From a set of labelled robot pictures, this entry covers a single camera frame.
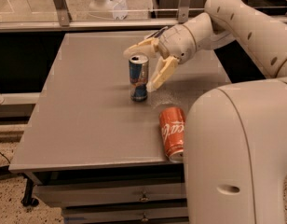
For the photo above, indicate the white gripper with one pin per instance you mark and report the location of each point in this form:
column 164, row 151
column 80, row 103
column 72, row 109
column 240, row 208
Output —
column 177, row 43

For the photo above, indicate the silver blue redbull can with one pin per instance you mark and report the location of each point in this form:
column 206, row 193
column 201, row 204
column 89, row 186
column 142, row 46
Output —
column 139, row 73

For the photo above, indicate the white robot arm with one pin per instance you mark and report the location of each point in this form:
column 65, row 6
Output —
column 235, row 136

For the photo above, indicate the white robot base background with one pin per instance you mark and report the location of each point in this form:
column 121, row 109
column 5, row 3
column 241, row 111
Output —
column 107, row 10

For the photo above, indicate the dark blue chip bag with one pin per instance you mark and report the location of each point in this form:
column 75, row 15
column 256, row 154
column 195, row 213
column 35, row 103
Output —
column 157, row 33

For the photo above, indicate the grey drawer cabinet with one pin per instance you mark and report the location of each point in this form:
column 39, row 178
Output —
column 86, row 129

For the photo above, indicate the lower grey drawer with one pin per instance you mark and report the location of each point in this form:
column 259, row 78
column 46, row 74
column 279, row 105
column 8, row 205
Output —
column 126, row 213

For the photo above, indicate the grey drawer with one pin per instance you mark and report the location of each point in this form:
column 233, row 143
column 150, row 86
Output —
column 126, row 213
column 127, row 191

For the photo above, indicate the upper grey drawer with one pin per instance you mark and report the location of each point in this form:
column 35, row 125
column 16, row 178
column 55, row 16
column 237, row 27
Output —
column 127, row 191

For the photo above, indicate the black caster leg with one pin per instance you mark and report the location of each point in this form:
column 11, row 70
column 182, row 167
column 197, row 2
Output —
column 28, row 199

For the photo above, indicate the metal railing frame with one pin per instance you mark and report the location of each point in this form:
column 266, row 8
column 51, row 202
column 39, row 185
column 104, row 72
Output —
column 72, row 15

